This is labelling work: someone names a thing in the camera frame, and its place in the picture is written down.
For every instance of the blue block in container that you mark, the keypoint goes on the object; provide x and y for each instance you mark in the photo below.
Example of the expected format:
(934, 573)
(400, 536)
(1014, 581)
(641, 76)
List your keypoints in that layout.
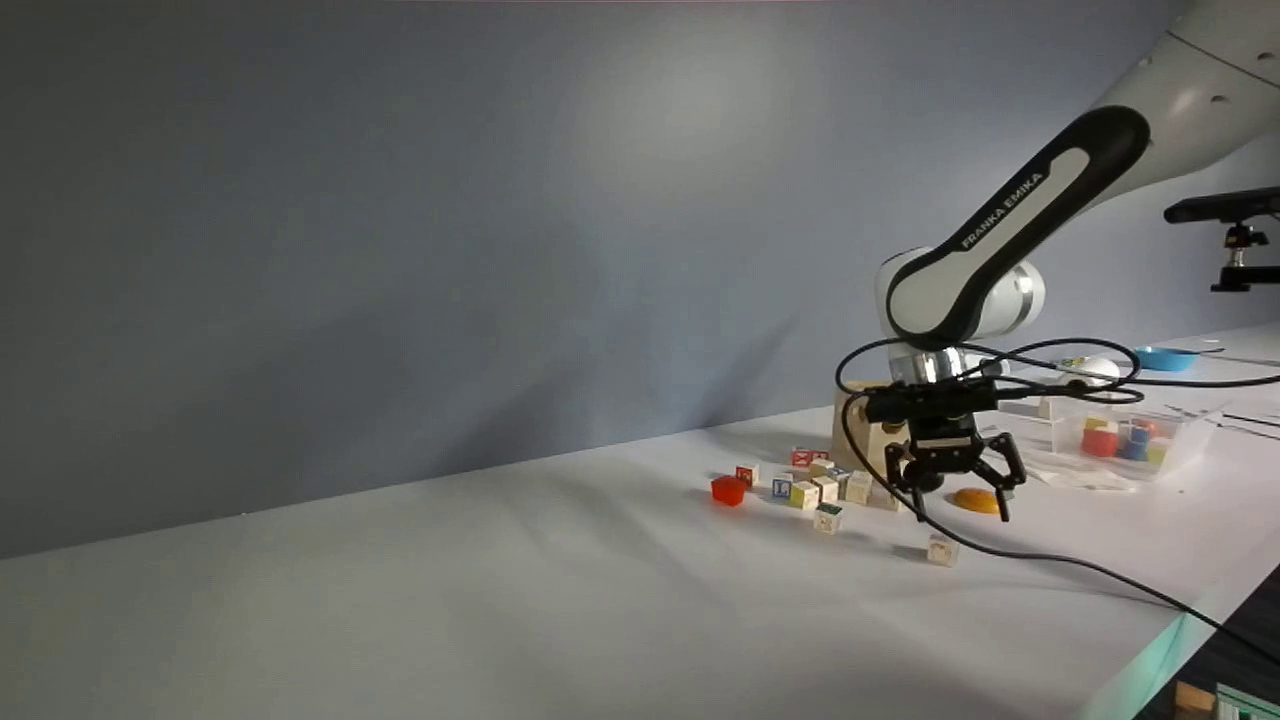
(1138, 445)

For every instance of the tan wooden block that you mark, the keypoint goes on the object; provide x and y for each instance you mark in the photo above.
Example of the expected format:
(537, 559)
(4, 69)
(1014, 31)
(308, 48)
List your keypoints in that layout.
(1195, 697)

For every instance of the wooden shape sorter box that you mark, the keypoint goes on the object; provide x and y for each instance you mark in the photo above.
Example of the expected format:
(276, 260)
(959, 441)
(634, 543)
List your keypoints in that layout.
(867, 441)

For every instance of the small red white cube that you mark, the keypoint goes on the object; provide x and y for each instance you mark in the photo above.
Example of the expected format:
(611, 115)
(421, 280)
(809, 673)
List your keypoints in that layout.
(747, 473)

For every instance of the blue bowl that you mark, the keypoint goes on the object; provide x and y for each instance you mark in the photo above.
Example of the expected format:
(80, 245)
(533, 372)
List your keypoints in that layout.
(1170, 356)

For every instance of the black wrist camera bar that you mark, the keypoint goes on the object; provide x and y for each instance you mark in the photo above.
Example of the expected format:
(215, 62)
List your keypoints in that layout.
(934, 398)

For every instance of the white round object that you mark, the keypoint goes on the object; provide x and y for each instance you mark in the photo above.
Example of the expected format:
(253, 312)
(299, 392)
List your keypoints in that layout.
(1099, 366)

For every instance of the black camera on stand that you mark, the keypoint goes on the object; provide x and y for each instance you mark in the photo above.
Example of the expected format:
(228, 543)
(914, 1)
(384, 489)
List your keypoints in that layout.
(1233, 207)

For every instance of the red block in container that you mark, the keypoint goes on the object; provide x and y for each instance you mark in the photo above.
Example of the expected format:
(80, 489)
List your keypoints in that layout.
(1103, 438)

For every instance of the clear plastic container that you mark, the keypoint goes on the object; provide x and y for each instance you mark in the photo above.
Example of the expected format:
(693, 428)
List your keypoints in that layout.
(1152, 441)

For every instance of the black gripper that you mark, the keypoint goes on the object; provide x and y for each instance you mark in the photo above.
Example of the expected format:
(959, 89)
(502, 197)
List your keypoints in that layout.
(945, 435)

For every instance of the small red printed cube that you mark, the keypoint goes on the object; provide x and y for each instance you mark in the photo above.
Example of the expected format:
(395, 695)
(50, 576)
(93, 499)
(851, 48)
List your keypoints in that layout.
(800, 459)

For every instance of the orange oval piece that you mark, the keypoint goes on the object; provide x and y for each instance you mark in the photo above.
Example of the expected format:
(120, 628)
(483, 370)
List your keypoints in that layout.
(974, 500)

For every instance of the white black Franka robot arm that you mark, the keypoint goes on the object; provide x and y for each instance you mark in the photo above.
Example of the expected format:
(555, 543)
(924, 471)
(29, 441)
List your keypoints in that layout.
(1053, 201)

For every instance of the small pale wooden cube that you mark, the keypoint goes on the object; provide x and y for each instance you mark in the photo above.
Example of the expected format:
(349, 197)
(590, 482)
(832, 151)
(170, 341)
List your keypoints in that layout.
(943, 549)

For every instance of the green box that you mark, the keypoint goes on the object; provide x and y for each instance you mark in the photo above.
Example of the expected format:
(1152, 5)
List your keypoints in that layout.
(1248, 707)

